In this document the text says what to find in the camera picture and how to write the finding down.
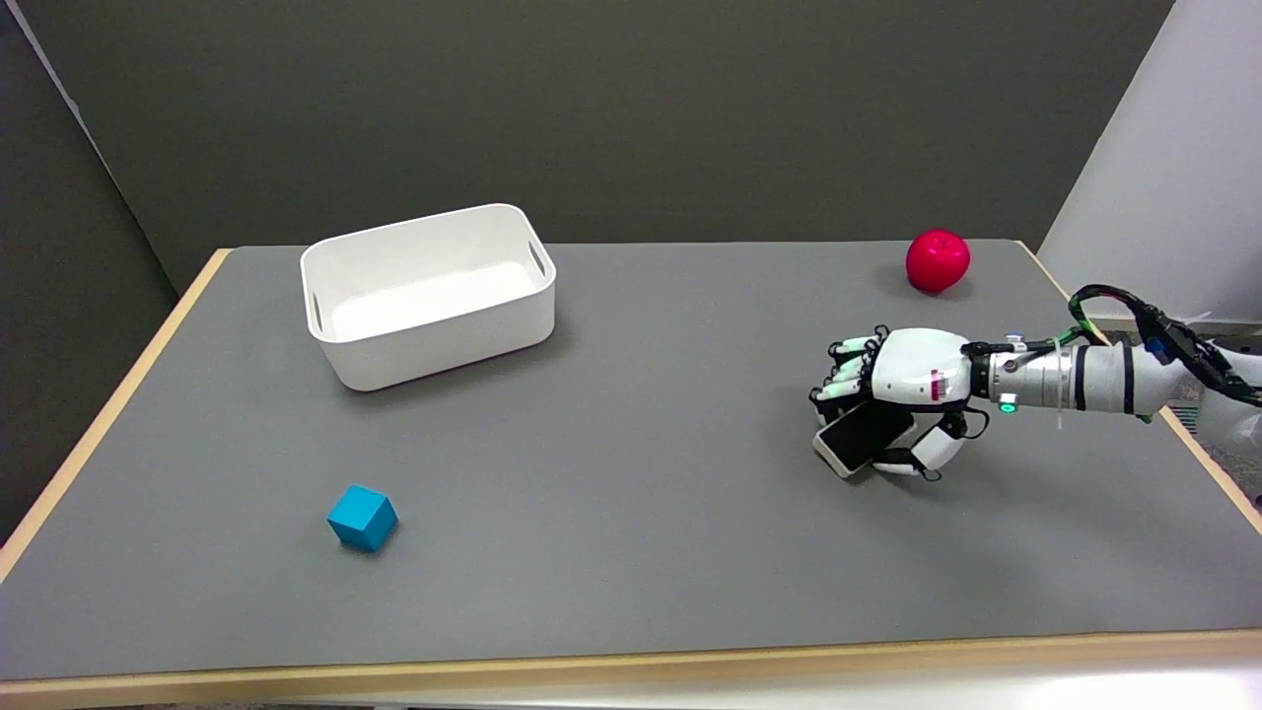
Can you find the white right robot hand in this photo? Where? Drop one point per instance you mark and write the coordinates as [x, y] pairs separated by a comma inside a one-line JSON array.
[[907, 390]]

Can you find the black and white phone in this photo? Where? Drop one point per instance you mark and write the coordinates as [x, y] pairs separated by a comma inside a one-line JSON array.
[[856, 439]]

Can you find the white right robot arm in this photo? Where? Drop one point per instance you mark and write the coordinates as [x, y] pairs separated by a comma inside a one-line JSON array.
[[1114, 380]]

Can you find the red apple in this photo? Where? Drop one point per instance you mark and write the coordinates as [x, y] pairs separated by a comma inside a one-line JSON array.
[[938, 261]]

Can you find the white plastic storage bin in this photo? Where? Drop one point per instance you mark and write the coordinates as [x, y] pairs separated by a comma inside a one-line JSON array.
[[429, 294]]

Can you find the blue cube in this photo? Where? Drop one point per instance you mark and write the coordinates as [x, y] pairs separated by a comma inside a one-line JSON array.
[[363, 517]]

